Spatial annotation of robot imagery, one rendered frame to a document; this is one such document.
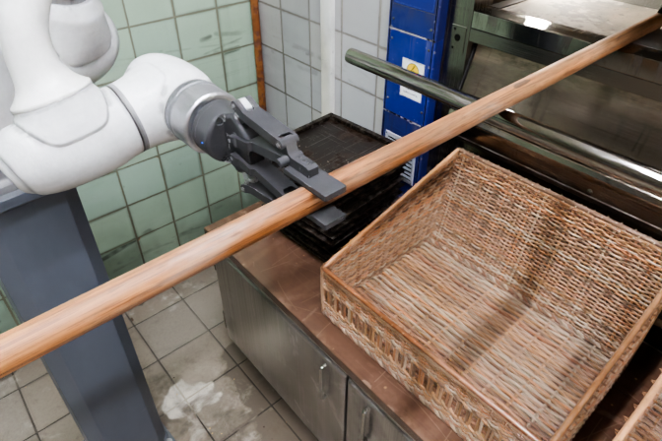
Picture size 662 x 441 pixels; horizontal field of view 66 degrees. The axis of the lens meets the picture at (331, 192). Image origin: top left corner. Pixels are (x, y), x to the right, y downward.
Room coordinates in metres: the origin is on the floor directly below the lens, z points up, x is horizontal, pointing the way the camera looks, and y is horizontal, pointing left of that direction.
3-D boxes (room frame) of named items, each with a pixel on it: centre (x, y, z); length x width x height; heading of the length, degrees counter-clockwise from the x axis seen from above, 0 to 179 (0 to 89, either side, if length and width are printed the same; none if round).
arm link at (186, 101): (0.62, 0.17, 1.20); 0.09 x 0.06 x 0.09; 131
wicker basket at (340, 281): (0.76, -0.33, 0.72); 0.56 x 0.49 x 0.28; 42
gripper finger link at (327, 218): (0.45, 0.02, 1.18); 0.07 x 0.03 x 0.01; 41
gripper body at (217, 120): (0.56, 0.12, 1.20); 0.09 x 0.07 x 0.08; 41
